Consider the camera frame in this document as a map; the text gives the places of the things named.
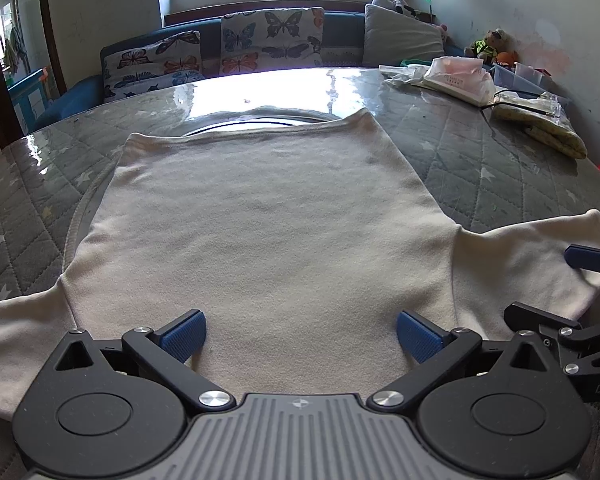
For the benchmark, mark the small butterfly print cushion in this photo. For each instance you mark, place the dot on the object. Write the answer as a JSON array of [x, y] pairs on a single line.
[[150, 62]]

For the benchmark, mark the cream long-sleeved shirt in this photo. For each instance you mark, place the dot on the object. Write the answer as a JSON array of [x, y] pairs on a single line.
[[280, 235]]

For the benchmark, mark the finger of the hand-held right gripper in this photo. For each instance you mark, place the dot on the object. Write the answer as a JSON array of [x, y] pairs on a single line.
[[587, 258], [540, 319]]

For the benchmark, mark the brown teddy bear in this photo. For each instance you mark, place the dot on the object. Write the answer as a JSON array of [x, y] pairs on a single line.
[[490, 45]]

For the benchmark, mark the blue and white cabinet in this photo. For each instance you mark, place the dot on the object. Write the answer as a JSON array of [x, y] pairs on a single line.
[[27, 100]]

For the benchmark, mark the clear plastic container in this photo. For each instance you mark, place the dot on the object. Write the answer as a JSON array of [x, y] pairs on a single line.
[[525, 77]]

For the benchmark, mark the grey cushion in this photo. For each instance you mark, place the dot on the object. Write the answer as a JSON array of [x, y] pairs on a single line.
[[402, 37]]

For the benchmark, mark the white and black plush toy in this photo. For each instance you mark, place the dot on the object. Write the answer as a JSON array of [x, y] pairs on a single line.
[[397, 7]]

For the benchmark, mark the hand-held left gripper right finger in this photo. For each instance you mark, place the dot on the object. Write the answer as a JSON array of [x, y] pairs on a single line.
[[417, 336]]

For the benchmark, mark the black round glass turntable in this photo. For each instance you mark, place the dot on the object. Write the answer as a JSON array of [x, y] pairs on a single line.
[[260, 122]]

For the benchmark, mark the blue sofa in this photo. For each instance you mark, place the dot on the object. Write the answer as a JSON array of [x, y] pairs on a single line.
[[345, 35]]

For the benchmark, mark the large butterfly print cushion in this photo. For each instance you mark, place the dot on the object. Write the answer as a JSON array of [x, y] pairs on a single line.
[[272, 40]]

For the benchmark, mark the white and pink plastic bag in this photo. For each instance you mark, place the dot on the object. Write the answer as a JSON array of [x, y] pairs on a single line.
[[460, 80]]

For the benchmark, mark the yellow cloth in clear bag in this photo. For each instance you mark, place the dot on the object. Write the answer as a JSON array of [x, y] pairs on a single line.
[[545, 125]]

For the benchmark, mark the crumpled clear plastic bag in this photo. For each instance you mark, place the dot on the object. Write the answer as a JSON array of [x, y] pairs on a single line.
[[405, 75]]

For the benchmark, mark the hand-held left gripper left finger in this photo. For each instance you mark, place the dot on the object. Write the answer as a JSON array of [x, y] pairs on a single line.
[[185, 335]]

